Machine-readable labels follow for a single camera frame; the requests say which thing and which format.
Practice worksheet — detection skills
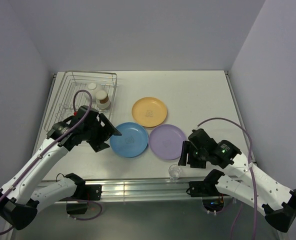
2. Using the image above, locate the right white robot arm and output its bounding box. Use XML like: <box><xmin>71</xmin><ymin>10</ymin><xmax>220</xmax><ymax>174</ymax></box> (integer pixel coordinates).
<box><xmin>178</xmin><ymin>129</ymin><xmax>296</xmax><ymax>233</ymax></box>

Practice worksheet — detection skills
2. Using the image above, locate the white ceramic bowl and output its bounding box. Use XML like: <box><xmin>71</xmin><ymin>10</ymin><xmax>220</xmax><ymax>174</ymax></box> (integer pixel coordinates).
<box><xmin>85</xmin><ymin>82</ymin><xmax>104</xmax><ymax>100</ymax></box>

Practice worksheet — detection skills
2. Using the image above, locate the clear glass cup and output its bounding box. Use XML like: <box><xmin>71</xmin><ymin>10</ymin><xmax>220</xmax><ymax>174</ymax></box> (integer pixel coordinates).
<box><xmin>168</xmin><ymin>164</ymin><xmax>184</xmax><ymax>181</ymax></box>

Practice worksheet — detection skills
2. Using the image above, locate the steel cup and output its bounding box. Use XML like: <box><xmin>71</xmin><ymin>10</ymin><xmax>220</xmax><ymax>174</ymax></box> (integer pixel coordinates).
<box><xmin>95</xmin><ymin>90</ymin><xmax>111</xmax><ymax>110</ymax></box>

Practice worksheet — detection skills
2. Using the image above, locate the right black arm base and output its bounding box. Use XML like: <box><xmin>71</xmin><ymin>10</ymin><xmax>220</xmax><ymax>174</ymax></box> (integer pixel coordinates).
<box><xmin>186</xmin><ymin>181</ymin><xmax>226</xmax><ymax>212</ymax></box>

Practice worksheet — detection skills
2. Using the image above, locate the blue plate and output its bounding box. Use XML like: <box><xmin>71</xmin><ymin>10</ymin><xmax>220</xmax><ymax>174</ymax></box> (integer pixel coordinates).
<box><xmin>110</xmin><ymin>122</ymin><xmax>149</xmax><ymax>158</ymax></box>

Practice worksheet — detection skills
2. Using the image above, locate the metal wire dish rack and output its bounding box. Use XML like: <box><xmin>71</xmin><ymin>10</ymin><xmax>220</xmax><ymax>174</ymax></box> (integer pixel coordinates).
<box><xmin>43</xmin><ymin>70</ymin><xmax>118</xmax><ymax>132</ymax></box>

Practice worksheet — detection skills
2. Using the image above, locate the purple plate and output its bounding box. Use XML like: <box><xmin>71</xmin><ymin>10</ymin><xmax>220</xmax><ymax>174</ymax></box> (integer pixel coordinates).
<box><xmin>148</xmin><ymin>124</ymin><xmax>187</xmax><ymax>161</ymax></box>

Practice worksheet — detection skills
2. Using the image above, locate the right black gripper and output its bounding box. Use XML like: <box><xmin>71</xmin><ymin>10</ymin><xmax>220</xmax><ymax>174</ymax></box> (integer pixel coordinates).
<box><xmin>177</xmin><ymin>139</ymin><xmax>208</xmax><ymax>168</ymax></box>

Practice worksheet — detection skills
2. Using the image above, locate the aluminium mounting rail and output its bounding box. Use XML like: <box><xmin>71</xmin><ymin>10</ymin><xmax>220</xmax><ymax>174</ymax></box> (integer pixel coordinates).
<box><xmin>37</xmin><ymin>176</ymin><xmax>239</xmax><ymax>203</ymax></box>

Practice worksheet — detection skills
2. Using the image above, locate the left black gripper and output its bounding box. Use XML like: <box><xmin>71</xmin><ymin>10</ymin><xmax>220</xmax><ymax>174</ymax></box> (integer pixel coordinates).
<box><xmin>82</xmin><ymin>113</ymin><xmax>121</xmax><ymax>152</ymax></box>

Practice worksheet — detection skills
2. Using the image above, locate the orange plate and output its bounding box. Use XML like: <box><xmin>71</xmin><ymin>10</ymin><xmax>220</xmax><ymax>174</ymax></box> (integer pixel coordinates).
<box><xmin>131</xmin><ymin>97</ymin><xmax>168</xmax><ymax>128</ymax></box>

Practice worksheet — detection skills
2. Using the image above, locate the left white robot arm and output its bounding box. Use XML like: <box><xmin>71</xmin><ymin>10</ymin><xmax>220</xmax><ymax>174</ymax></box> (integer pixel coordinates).
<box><xmin>0</xmin><ymin>105</ymin><xmax>121</xmax><ymax>230</ymax></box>

